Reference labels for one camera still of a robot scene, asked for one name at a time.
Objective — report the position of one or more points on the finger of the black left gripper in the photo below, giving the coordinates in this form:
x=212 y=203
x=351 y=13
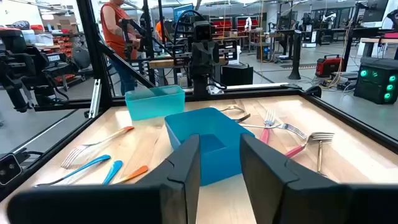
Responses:
x=198 y=59
x=212 y=59

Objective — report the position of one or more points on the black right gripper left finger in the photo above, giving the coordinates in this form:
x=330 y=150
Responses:
x=124 y=205

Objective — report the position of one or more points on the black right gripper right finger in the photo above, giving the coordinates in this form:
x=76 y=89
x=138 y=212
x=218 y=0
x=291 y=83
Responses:
x=311 y=205

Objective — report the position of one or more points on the translucent green plastic bin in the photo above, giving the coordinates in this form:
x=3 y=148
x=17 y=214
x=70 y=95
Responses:
x=155 y=105

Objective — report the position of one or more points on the blue plastic bin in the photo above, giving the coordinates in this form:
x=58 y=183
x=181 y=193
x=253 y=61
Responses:
x=186 y=124

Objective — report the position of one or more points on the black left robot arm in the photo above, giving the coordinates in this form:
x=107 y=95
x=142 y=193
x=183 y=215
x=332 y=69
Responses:
x=201 y=83

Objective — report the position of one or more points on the black background robot arm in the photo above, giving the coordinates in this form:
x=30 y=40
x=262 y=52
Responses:
x=18 y=56

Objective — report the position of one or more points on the red storage shelf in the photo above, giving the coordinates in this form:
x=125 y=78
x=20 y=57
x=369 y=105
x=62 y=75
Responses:
x=222 y=25

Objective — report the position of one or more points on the black cabinet box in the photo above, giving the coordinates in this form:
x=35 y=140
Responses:
x=236 y=76

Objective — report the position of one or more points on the wooden workbench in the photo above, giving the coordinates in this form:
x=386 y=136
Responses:
x=161 y=63

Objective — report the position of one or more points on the blue monitor screen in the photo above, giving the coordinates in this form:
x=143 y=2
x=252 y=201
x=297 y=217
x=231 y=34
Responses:
x=183 y=12

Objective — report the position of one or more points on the person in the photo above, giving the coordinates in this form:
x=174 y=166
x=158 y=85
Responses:
x=115 y=31

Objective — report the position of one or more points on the red portable generator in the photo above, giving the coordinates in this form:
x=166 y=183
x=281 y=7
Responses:
x=328 y=67

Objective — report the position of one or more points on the black computer with green lights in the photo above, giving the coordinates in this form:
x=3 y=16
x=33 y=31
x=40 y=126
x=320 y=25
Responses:
x=376 y=84

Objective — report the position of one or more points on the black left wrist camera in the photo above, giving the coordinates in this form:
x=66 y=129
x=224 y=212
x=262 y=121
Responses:
x=202 y=31

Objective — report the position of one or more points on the white strip on frame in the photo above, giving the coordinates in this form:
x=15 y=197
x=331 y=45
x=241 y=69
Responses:
x=258 y=86

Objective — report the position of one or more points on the black bollard post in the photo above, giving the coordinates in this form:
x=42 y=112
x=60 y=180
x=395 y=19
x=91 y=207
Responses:
x=295 y=56

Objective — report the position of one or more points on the black frame corner mount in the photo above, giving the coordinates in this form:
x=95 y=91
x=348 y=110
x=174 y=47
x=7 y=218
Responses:
x=314 y=91

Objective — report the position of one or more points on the black table frame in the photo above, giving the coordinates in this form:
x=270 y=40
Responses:
x=93 y=37

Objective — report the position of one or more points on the silver frame bracket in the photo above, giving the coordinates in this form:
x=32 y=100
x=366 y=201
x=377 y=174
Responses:
x=94 y=99

